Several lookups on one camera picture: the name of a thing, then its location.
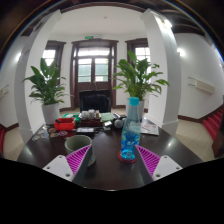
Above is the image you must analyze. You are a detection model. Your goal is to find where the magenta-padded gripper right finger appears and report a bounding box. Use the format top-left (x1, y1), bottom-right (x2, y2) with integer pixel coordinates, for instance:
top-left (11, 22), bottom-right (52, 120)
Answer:
top-left (133, 144), bottom-right (184, 186)

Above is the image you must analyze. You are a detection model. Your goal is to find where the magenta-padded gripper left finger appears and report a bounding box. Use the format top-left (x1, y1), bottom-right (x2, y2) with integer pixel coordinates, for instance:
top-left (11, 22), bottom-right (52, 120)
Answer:
top-left (42, 144), bottom-right (95, 187)

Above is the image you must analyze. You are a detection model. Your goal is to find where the clear blue-capped drink bottle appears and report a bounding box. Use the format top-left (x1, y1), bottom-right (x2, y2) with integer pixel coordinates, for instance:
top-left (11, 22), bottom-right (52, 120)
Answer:
top-left (120, 96), bottom-right (142, 161)

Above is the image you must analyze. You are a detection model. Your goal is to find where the grey dotted mug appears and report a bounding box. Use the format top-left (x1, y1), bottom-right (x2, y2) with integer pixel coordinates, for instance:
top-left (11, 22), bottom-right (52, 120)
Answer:
top-left (64, 134), bottom-right (97, 167)

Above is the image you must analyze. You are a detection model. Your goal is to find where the flat round red coaster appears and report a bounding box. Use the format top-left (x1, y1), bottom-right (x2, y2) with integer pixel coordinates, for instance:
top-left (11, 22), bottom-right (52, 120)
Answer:
top-left (117, 149), bottom-right (138, 165)

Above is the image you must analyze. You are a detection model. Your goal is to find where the black rectangular case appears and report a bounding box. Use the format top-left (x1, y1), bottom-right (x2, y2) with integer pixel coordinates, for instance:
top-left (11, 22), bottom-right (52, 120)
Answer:
top-left (75, 126), bottom-right (97, 135)

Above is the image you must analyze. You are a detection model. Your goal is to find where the white printed paper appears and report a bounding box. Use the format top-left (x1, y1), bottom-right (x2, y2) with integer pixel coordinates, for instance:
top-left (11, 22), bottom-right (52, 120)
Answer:
top-left (140, 119), bottom-right (160, 137)

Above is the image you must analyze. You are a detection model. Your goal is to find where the red box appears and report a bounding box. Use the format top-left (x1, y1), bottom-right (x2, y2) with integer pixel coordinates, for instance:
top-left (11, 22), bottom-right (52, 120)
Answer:
top-left (53, 117), bottom-right (77, 132)

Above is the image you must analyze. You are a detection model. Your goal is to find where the tray with tea items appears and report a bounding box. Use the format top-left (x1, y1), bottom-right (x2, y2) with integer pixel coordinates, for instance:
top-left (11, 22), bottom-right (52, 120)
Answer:
top-left (79, 109), bottom-right (103, 128)

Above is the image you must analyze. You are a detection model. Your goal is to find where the green box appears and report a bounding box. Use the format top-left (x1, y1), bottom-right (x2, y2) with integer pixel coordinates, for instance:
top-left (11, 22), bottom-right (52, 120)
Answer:
top-left (61, 113), bottom-right (81, 120)

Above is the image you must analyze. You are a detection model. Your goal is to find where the grey round microphone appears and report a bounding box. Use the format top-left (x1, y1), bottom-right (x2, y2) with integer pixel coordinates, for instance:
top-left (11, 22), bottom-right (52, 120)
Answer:
top-left (113, 118), bottom-right (125, 130)

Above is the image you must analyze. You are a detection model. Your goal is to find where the green folded cloth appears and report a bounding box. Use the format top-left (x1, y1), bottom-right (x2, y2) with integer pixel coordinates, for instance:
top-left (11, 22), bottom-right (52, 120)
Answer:
top-left (100, 112), bottom-right (115, 123)

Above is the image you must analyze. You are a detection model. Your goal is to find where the potted plant in white pot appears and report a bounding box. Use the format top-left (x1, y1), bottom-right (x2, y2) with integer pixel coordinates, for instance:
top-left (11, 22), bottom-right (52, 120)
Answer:
top-left (22, 57), bottom-right (68, 125)
top-left (111, 50), bottom-right (170, 123)

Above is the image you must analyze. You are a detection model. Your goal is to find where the black chair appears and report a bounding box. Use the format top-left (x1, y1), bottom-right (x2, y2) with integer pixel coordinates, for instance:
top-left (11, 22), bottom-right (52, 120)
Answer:
top-left (78, 89), bottom-right (112, 114)

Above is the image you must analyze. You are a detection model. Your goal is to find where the red carpeted staircase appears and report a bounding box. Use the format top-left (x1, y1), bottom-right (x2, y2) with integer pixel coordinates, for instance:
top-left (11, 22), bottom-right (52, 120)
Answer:
top-left (202, 106), bottom-right (224, 141)
top-left (0, 128), bottom-right (6, 156)

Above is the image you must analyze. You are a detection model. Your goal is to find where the dark wooden double door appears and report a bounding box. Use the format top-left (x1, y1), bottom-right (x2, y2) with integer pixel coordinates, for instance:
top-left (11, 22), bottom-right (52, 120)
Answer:
top-left (69, 39), bottom-right (119, 108)

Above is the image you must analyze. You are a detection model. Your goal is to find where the dark-framed window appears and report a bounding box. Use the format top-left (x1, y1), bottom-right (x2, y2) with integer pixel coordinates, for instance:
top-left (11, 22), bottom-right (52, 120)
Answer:
top-left (125, 38), bottom-right (150, 64)
top-left (42, 40), bottom-right (67, 84)

